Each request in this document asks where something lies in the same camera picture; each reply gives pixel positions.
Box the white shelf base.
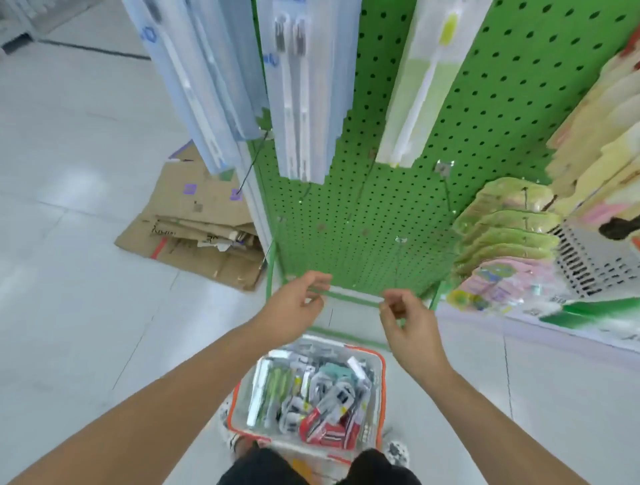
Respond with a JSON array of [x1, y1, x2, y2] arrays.
[[0, 0, 101, 51]]

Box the pile of flattened cardboard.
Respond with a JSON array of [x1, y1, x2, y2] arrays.
[[113, 140, 266, 293]]

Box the person's left hand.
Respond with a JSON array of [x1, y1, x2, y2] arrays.
[[250, 270, 334, 346]]

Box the person's right forearm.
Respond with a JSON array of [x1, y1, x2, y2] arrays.
[[415, 360, 591, 485]]

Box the row of twin toothbrush packs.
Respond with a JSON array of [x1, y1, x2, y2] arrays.
[[255, 0, 363, 186]]

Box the row of green pink packs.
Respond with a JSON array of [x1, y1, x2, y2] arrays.
[[445, 178, 566, 313]]

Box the person's left forearm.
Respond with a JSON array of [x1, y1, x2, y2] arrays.
[[10, 324, 286, 485]]

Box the person's right hand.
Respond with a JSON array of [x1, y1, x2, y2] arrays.
[[380, 288, 451, 379]]

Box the black shorts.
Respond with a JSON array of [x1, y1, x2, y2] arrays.
[[218, 444, 421, 485]]

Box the row of blue toothbrush packs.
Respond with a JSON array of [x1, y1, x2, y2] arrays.
[[120, 0, 269, 179]]

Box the basket of candies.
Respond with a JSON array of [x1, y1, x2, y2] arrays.
[[555, 205, 640, 301]]

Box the row of red cartoon packs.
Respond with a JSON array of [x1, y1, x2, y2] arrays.
[[545, 30, 640, 216]]

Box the pile of red grey toothbrush packs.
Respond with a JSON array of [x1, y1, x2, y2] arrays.
[[245, 344, 376, 448]]

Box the bundle of green toothbrush packs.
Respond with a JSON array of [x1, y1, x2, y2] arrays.
[[375, 0, 493, 169]]

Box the green pegboard display rack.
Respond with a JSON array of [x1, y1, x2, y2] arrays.
[[245, 0, 640, 306]]

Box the white orange shopping basket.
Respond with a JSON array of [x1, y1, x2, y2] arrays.
[[225, 334, 389, 463]]

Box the white clog shoe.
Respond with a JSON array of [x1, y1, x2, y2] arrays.
[[383, 440, 411, 468]]

